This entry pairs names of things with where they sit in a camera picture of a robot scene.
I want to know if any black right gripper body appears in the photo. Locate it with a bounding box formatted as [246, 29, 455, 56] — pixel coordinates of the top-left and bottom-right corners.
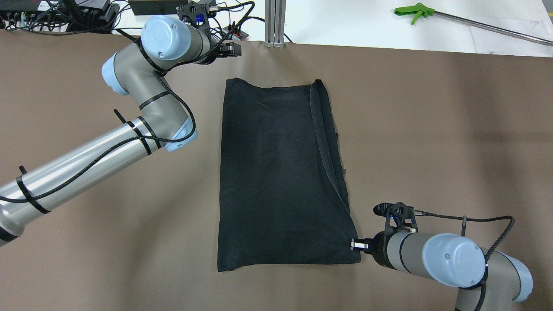
[369, 232, 391, 268]

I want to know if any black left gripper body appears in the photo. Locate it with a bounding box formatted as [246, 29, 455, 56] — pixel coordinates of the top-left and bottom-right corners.
[203, 37, 225, 65]

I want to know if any black t-shirt with logo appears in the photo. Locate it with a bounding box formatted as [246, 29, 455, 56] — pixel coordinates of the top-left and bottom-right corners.
[217, 78, 361, 272]

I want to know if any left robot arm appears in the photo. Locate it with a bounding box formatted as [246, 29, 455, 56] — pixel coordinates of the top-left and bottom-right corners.
[0, 15, 242, 246]

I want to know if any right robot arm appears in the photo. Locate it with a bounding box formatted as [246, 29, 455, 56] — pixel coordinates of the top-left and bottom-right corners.
[351, 232, 534, 311]

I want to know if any red black usb hub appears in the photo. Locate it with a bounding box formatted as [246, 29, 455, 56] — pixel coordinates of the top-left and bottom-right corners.
[230, 29, 250, 41]

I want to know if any black power adapter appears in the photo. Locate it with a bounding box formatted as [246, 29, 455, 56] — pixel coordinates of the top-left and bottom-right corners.
[127, 0, 187, 16]

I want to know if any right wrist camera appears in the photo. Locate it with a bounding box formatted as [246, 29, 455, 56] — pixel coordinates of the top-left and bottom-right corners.
[373, 202, 419, 235]

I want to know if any aluminium frame post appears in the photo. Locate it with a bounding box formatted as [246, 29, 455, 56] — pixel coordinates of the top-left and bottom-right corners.
[264, 0, 286, 49]

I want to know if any green handled grabber tool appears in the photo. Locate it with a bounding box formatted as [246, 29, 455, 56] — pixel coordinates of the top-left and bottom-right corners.
[393, 2, 553, 47]

